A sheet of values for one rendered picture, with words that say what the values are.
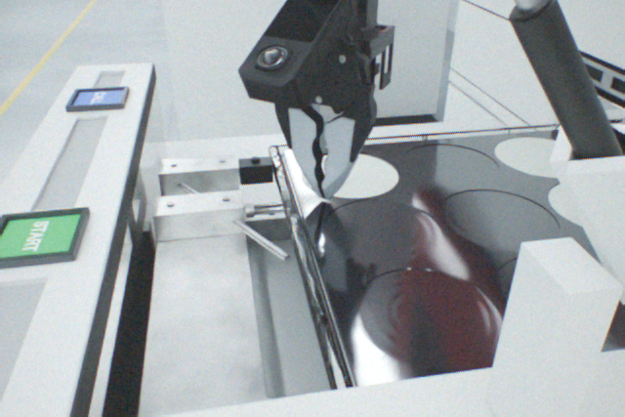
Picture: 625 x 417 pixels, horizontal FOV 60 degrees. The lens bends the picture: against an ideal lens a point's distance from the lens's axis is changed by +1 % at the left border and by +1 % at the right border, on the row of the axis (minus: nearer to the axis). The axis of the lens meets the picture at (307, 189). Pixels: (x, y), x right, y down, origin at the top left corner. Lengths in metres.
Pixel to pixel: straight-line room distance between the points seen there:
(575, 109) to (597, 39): 0.59
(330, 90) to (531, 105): 0.48
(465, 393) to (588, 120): 0.14
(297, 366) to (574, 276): 0.30
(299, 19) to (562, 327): 0.29
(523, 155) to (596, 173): 0.47
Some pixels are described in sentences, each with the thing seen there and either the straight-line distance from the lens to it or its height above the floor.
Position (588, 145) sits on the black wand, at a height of 1.10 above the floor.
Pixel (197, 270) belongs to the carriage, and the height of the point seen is 0.88.
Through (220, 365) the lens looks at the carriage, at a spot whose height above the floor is 0.88.
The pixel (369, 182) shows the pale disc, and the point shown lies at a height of 0.90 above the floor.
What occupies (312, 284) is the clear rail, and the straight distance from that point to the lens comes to 0.41.
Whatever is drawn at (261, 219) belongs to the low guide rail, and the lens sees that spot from 0.58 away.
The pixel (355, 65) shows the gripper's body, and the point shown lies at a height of 1.04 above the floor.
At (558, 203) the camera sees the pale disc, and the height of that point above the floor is 0.90.
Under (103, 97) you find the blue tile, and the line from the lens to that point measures 0.62.
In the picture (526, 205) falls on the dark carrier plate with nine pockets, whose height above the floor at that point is 0.90.
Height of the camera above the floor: 1.16
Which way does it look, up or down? 30 degrees down
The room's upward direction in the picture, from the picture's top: straight up
